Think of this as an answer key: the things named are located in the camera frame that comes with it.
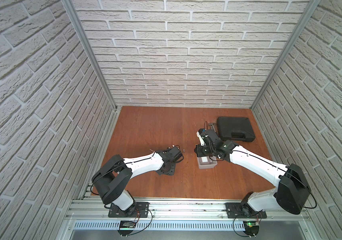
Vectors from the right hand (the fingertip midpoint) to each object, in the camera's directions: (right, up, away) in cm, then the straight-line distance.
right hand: (197, 149), depth 83 cm
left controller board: (-36, -35, -13) cm, 52 cm away
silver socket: (-7, -2, +11) cm, 13 cm away
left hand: (-15, -12, +3) cm, 20 cm away
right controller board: (+25, -36, -13) cm, 45 cm away
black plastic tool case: (+29, +11, +17) cm, 36 cm away
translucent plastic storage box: (+6, -9, +6) cm, 13 cm away
